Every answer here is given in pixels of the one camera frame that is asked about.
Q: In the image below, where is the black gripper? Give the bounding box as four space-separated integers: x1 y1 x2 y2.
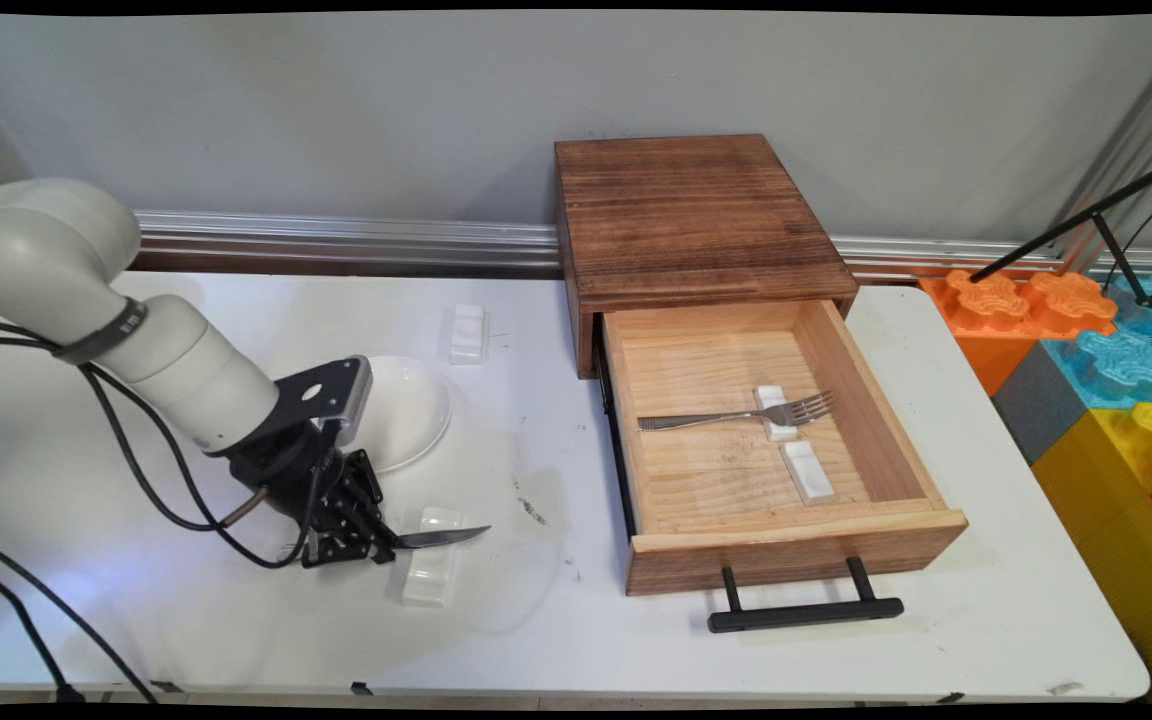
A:
224 425 403 571

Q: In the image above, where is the steel serrated table knife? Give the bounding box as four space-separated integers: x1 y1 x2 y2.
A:
391 525 493 550

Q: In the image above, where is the white ceramic cutlery rest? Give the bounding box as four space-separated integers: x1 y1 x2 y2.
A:
401 506 465 608
754 384 800 443
781 441 836 505
448 304 487 366

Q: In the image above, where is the white round plate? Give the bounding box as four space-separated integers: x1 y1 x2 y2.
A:
361 355 453 474

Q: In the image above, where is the light wooden drawer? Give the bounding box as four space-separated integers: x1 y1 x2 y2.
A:
596 298 970 598

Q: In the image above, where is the steel fork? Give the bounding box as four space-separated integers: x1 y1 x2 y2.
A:
637 390 835 433

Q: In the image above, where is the dark wooden drawer cabinet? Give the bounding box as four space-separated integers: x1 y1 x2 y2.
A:
554 134 860 381

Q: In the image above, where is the orange foam block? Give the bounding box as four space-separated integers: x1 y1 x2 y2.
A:
919 268 1119 396

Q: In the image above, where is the grey foam block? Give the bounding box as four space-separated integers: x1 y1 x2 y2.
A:
991 342 1097 466

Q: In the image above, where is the blue foam block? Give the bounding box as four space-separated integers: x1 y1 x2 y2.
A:
1041 275 1152 411

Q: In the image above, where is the black tripod stand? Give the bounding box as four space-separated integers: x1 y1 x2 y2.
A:
969 150 1152 321

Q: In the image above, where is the black camera cable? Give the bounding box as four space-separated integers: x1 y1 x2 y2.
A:
0 335 349 571

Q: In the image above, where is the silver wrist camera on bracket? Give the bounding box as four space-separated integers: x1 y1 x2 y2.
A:
271 355 374 453

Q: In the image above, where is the black gripper cable with plug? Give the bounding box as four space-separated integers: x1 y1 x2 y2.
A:
0 318 267 531

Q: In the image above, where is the aluminium rail along wall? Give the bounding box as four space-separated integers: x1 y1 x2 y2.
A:
131 211 1152 286

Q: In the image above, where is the black table cable with plug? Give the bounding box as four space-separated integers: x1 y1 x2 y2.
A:
0 552 87 704

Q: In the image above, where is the black metal drawer handle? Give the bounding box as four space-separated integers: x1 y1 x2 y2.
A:
707 556 905 635

